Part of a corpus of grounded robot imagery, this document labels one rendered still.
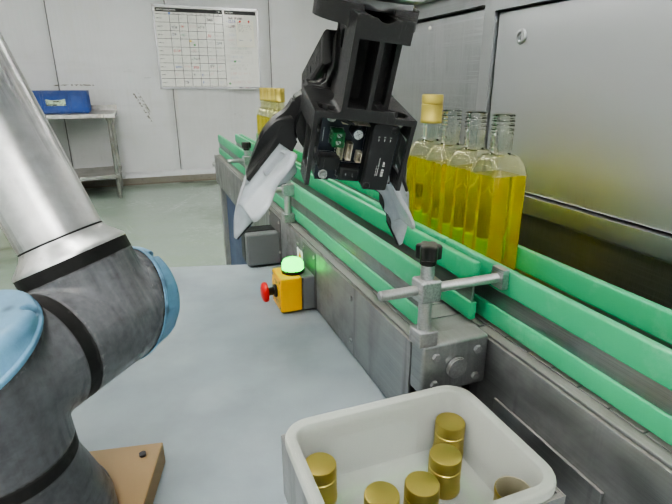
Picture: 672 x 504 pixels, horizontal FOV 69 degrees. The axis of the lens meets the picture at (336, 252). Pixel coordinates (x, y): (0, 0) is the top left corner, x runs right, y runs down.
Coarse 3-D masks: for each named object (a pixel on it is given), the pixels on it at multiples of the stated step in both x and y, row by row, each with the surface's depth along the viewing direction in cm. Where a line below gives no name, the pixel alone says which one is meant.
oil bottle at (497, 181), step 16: (480, 160) 65; (496, 160) 63; (512, 160) 63; (480, 176) 65; (496, 176) 63; (512, 176) 63; (480, 192) 65; (496, 192) 63; (512, 192) 64; (480, 208) 66; (496, 208) 64; (512, 208) 65; (480, 224) 66; (496, 224) 65; (512, 224) 66; (464, 240) 70; (480, 240) 66; (496, 240) 66; (512, 240) 67; (496, 256) 66; (512, 256) 67
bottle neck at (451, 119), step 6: (444, 114) 73; (450, 114) 72; (456, 114) 72; (444, 120) 73; (450, 120) 73; (456, 120) 73; (444, 126) 74; (450, 126) 73; (456, 126) 73; (444, 132) 74; (450, 132) 73; (456, 132) 73; (444, 138) 74; (450, 138) 74; (456, 138) 74
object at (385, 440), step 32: (320, 416) 53; (352, 416) 53; (384, 416) 55; (416, 416) 57; (480, 416) 54; (288, 448) 48; (320, 448) 53; (352, 448) 54; (384, 448) 56; (416, 448) 58; (480, 448) 54; (512, 448) 49; (352, 480) 54; (384, 480) 54; (480, 480) 54; (544, 480) 44
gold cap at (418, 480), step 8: (416, 472) 49; (424, 472) 49; (408, 480) 48; (416, 480) 48; (424, 480) 48; (432, 480) 48; (408, 488) 47; (416, 488) 47; (424, 488) 47; (432, 488) 47; (408, 496) 47; (416, 496) 46; (424, 496) 46; (432, 496) 46
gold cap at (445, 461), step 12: (444, 444) 53; (432, 456) 51; (444, 456) 51; (456, 456) 51; (432, 468) 51; (444, 468) 50; (456, 468) 50; (444, 480) 50; (456, 480) 51; (444, 492) 51; (456, 492) 51
